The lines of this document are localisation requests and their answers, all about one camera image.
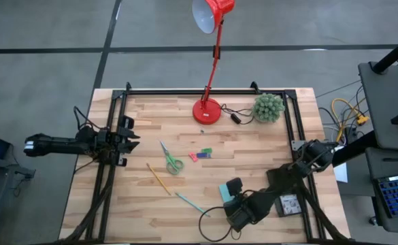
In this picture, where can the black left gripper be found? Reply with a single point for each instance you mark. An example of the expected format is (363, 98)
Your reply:
(108, 143)

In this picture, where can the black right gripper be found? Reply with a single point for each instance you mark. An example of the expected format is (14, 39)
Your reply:
(243, 212)

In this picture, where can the teal sticky note pad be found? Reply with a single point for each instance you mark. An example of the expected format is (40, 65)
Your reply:
(223, 192)

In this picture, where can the yellow pencil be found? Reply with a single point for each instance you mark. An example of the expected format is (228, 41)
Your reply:
(158, 178)

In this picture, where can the teal pencil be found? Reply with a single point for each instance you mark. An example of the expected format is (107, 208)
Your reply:
(192, 203)

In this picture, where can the pink clip box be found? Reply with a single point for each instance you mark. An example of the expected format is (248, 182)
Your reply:
(193, 157)

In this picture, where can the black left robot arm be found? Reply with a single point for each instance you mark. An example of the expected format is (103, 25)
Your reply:
(59, 144)

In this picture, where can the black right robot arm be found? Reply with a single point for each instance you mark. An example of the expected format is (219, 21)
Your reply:
(287, 177)

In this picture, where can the red desk lamp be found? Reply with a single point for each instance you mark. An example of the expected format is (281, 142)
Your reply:
(205, 112)

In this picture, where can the silver mounting plate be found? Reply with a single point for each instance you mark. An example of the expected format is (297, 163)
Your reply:
(297, 145)

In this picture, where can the white paper sheet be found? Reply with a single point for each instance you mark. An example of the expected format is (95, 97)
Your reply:
(341, 173)

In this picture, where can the potted green artificial plant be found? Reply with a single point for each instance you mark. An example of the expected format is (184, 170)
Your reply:
(268, 108)

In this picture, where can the black diagonal bar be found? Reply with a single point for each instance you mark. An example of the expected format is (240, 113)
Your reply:
(355, 149)

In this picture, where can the grey side table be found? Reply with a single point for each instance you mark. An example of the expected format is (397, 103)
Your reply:
(382, 102)

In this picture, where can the black pole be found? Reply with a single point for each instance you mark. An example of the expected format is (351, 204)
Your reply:
(392, 54)

